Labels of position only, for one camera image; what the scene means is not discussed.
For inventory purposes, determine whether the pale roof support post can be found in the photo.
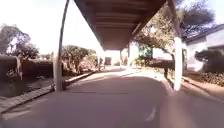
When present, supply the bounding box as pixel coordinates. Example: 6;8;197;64
167;0;184;92
53;0;71;93

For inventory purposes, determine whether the dark fence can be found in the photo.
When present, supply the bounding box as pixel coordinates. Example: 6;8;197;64
0;55;55;82

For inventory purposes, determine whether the white building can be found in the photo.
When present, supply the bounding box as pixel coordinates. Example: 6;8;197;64
185;24;224;73

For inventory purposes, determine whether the large tree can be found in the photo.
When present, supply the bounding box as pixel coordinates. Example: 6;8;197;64
0;23;40;61

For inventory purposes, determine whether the green bushy tree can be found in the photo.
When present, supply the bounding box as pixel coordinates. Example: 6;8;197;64
61;44;98;75

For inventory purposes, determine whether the covered walkway roof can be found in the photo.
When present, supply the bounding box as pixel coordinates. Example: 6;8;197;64
73;0;168;52

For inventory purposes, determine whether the stone kerb strip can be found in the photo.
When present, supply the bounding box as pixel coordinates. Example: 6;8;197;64
0;70;98;115

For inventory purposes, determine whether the tall tree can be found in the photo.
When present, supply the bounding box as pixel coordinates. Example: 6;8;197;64
137;0;217;62

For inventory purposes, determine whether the dark bush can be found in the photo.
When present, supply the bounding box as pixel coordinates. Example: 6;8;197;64
194;48;224;75

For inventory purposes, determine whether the pale building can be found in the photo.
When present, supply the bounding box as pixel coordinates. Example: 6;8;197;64
102;41;140;68

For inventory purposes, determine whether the grey paved path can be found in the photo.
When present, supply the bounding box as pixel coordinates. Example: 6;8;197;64
0;67;224;128

